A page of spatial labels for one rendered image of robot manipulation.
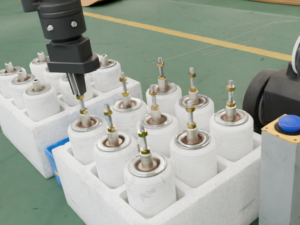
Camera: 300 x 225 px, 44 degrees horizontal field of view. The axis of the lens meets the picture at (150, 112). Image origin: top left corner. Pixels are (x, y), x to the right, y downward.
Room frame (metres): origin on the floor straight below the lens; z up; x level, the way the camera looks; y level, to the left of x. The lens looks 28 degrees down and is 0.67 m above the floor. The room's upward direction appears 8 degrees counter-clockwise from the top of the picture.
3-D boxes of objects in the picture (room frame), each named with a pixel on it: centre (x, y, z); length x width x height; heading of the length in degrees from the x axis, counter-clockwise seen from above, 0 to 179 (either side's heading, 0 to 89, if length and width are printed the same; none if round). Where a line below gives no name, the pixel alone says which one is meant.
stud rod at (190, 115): (0.64, -0.08, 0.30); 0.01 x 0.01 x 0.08
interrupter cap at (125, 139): (0.67, 0.08, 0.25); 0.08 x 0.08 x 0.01
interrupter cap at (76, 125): (0.76, 0.15, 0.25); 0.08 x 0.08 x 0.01
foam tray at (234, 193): (0.73, -0.01, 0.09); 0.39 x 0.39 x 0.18; 34
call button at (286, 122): (0.54, -0.24, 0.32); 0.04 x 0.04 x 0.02
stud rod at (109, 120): (0.67, 0.08, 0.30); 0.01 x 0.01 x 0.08
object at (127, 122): (0.83, 0.05, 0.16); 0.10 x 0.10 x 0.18
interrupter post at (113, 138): (0.67, 0.08, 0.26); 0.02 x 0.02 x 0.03
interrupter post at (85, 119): (0.76, 0.15, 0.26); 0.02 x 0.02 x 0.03
